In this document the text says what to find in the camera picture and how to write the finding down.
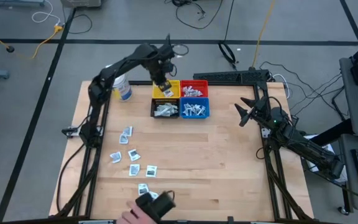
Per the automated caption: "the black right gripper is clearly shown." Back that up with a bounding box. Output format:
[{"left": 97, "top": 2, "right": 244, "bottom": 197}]
[{"left": 234, "top": 96, "right": 275, "bottom": 128}]

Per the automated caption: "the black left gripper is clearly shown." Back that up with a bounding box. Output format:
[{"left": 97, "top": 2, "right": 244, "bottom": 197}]
[{"left": 150, "top": 63, "right": 173, "bottom": 91}]

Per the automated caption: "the white green bandage packet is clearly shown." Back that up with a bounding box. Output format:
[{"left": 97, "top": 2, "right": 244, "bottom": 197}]
[
  {"left": 154, "top": 107, "right": 169, "bottom": 118},
  {"left": 163, "top": 103, "right": 179, "bottom": 114}
]

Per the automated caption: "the yellow slotted plastic basket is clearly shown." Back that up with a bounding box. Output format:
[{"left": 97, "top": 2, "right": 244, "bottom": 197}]
[{"left": 152, "top": 80, "right": 181, "bottom": 100}]

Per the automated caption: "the black slotted plastic basket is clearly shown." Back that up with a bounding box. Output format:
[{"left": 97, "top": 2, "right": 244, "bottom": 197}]
[{"left": 150, "top": 98, "right": 181, "bottom": 119}]

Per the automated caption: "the red slotted plastic basket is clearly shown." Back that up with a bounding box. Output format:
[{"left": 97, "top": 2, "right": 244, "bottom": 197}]
[{"left": 180, "top": 79, "right": 209, "bottom": 99}]

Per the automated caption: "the blue slotted plastic basket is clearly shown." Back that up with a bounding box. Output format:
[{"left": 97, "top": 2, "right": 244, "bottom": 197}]
[{"left": 180, "top": 96, "right": 211, "bottom": 120}]

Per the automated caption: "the Lysol wipes canister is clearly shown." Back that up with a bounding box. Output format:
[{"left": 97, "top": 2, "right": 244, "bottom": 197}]
[{"left": 106, "top": 64, "right": 133, "bottom": 102}]

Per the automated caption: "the small white device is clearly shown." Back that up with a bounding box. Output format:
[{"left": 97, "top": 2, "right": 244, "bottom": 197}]
[{"left": 61, "top": 125, "right": 83, "bottom": 139}]

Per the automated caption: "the black handheld device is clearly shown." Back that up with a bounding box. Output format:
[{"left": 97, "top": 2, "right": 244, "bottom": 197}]
[{"left": 134, "top": 190, "right": 177, "bottom": 223}]

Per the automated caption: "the grey equipment dolly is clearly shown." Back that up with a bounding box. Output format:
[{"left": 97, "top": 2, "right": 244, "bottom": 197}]
[{"left": 60, "top": 0, "right": 103, "bottom": 8}]

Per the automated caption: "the person's hand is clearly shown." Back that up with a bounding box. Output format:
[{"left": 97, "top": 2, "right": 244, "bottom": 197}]
[{"left": 116, "top": 200, "right": 158, "bottom": 224}]

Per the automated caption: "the grey floor equipment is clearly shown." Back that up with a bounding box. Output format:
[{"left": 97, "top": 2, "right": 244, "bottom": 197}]
[{"left": 0, "top": 0, "right": 46, "bottom": 7}]

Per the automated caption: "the black perforated bracket plate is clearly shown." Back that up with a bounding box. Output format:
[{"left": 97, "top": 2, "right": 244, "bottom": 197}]
[{"left": 193, "top": 68, "right": 270, "bottom": 85}]

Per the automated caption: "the white floor cable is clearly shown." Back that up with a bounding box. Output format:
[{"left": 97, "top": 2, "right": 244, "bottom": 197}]
[
  {"left": 31, "top": 0, "right": 62, "bottom": 27},
  {"left": 272, "top": 73, "right": 292, "bottom": 100}
]

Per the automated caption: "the black cable loop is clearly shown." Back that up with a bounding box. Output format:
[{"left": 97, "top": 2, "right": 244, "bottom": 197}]
[{"left": 218, "top": 41, "right": 238, "bottom": 70}]

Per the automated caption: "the black floor cable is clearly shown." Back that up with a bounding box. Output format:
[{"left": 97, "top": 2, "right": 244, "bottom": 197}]
[
  {"left": 258, "top": 60, "right": 346, "bottom": 122},
  {"left": 165, "top": 0, "right": 224, "bottom": 31},
  {"left": 62, "top": 0, "right": 93, "bottom": 35}
]

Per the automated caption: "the yellow hanging cable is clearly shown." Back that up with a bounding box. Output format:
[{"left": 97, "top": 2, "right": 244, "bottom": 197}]
[{"left": 251, "top": 0, "right": 276, "bottom": 70}]

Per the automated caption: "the black hanging cable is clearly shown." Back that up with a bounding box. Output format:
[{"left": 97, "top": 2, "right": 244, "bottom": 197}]
[{"left": 223, "top": 0, "right": 236, "bottom": 44}]

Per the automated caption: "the yellow floor extension cable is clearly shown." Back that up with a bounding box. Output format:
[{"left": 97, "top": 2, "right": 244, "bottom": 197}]
[{"left": 0, "top": 23, "right": 64, "bottom": 60}]

